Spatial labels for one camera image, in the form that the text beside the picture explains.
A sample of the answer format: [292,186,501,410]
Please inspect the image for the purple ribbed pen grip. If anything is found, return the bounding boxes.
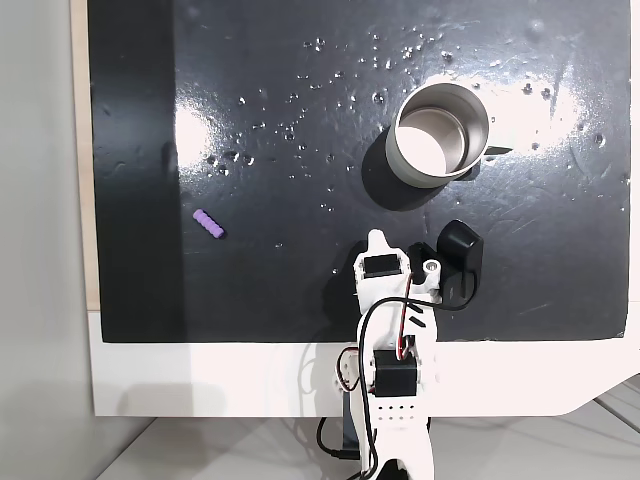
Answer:
[192,208,225,241]

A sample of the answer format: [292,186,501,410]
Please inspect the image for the red white black servo wires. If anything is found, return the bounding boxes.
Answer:
[397,273,419,362]

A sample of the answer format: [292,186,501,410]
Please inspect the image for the black glossy table mat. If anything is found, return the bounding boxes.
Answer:
[87,0,632,345]

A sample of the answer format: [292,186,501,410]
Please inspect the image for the stainless steel cup with handle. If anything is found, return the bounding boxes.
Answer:
[384,82,515,188]

